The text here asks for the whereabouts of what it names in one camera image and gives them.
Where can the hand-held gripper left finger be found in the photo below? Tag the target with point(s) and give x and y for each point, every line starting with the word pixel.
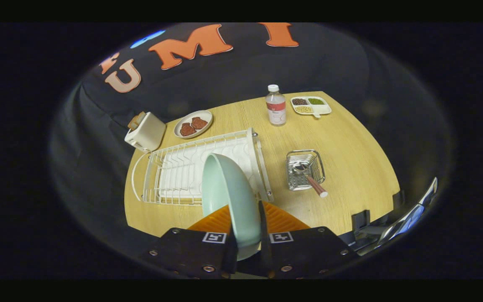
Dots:
pixel 191 251

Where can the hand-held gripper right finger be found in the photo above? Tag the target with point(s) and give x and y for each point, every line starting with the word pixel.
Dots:
pixel 265 251

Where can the pale green plate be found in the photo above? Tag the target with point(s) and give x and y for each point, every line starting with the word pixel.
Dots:
pixel 229 197

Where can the beige plate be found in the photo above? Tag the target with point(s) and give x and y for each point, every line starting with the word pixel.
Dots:
pixel 206 115

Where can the black table clamp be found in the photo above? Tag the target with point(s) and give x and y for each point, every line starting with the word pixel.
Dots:
pixel 361 220

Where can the brown meat piece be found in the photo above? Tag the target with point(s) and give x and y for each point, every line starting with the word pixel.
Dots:
pixel 199 123
pixel 187 129

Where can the white toaster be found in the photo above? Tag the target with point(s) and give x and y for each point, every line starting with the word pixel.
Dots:
pixel 149 134

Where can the clear plastic bottle red label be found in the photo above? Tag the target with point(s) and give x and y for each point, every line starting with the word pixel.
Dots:
pixel 276 111

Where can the brown toast slice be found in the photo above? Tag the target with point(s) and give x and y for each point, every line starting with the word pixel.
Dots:
pixel 136 121

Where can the white divided tray with beans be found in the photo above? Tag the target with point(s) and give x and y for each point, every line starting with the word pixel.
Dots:
pixel 323 110

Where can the black backdrop cloth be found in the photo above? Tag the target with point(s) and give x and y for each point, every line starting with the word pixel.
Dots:
pixel 224 84

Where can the shiny metal frame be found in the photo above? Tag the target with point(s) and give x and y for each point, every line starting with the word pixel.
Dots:
pixel 409 218

